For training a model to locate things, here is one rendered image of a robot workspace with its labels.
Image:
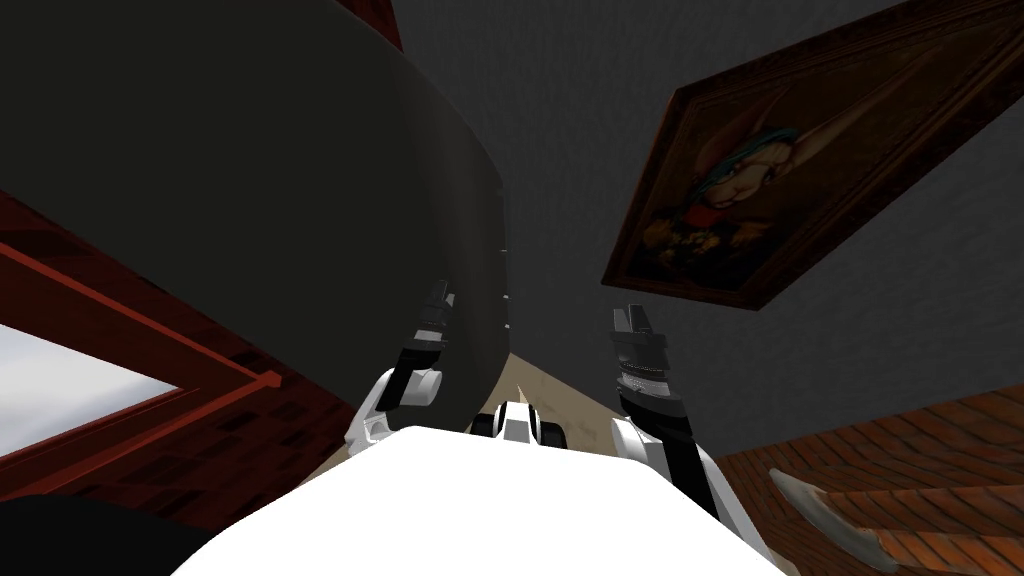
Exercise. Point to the brown framed painting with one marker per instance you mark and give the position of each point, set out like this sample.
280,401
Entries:
800,168

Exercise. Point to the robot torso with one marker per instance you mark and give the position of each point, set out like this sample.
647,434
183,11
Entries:
480,512

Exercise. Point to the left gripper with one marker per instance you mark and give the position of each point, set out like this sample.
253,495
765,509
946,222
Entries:
428,328

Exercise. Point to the grey curved shape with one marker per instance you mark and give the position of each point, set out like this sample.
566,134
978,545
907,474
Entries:
832,516

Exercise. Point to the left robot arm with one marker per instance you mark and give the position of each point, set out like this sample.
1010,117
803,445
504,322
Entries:
418,388

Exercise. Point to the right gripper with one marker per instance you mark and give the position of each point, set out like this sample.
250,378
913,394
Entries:
638,352

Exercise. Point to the dark grey door leaf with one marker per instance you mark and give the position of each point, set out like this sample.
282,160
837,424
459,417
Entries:
264,184

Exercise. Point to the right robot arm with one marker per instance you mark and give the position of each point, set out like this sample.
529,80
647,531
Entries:
680,448

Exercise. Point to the red framed window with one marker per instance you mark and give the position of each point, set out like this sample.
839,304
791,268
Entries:
72,384

